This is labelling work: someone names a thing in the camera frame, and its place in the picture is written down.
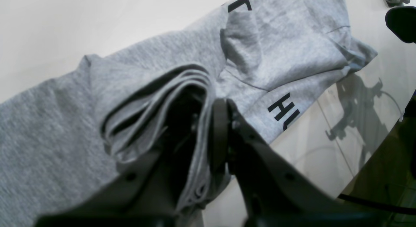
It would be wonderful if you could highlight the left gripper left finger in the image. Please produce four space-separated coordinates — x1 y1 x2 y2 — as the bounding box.
35 90 208 227

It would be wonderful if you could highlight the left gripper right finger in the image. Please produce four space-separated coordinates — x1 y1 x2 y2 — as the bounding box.
210 99 381 227

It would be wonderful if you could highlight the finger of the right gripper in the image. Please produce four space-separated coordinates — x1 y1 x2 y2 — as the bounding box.
385 6 416 44

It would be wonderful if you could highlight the grey T-shirt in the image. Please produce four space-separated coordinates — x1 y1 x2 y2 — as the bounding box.
1 0 377 227

